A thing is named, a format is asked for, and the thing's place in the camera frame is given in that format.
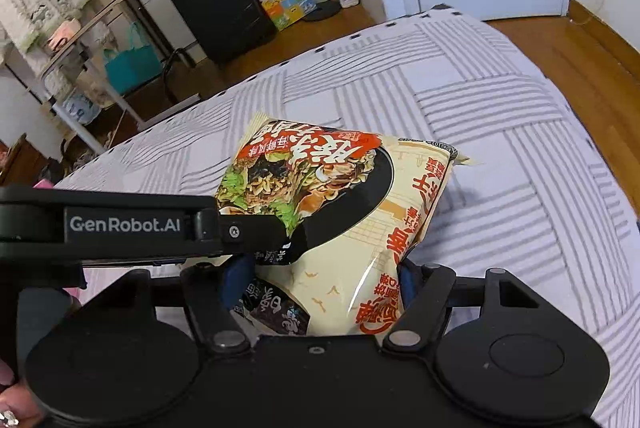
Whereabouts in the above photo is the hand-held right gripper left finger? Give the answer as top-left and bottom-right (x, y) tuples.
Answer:
(105, 254), (261, 355)

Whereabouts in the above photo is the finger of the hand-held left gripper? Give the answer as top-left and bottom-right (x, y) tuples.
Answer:
(219, 211), (302, 267)

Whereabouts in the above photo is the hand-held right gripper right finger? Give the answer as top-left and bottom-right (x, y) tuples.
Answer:
(381, 257), (542, 354)

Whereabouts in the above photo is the instant noodle bag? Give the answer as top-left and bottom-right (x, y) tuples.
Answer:
(214, 111), (485, 337)

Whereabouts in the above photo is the person's left hand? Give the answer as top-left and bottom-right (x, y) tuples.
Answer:
(0, 357), (47, 428)

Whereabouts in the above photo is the blue and white bag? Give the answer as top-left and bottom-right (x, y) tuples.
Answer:
(64, 92), (104, 125)

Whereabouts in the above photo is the teal tote bag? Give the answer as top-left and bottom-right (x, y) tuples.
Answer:
(102, 21), (164, 95)

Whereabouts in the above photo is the black suitcase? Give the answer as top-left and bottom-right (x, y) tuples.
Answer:
(167, 0), (279, 65)

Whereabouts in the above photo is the black round base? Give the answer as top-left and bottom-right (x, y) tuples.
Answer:
(301, 1), (344, 24)

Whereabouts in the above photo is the colourful cartoon box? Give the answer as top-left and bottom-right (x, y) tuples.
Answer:
(256, 0), (319, 32)

